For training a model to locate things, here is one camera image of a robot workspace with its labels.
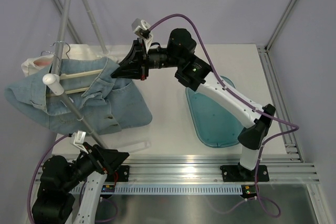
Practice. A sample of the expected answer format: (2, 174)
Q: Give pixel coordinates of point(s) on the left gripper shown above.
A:
(105, 160)

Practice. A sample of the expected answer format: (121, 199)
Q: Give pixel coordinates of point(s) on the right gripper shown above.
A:
(136, 64)

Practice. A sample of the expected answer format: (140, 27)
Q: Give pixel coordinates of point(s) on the white pleated skirt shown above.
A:
(77, 52)

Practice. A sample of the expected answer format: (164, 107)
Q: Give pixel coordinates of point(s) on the cream velvet hanger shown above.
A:
(70, 83)

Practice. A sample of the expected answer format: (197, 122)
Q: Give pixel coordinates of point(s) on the pink hanger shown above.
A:
(41, 62)

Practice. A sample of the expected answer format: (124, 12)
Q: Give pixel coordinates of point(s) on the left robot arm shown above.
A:
(59, 177)

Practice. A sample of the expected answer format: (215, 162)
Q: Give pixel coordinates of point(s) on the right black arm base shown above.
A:
(237, 173)

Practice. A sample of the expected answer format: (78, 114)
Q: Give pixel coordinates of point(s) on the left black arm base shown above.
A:
(121, 175)

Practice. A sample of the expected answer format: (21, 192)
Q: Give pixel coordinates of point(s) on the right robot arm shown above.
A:
(194, 73)

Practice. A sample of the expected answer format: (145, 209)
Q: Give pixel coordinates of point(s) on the grey clothes rack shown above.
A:
(57, 60)

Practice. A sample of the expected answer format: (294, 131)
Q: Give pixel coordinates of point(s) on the teal plastic bin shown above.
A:
(214, 125)

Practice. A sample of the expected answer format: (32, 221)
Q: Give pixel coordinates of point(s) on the white slotted cable duct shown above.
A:
(137, 189)

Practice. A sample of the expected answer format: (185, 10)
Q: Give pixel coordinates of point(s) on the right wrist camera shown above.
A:
(141, 28)

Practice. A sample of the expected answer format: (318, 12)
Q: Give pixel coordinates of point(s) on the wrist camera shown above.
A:
(141, 28)
(78, 141)

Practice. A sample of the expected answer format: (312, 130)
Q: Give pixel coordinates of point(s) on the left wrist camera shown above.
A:
(78, 141)

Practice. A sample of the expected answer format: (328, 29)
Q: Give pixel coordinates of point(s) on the aluminium mounting rail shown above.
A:
(206, 170)

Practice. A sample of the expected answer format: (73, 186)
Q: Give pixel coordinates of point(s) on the aluminium frame post right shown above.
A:
(280, 24)

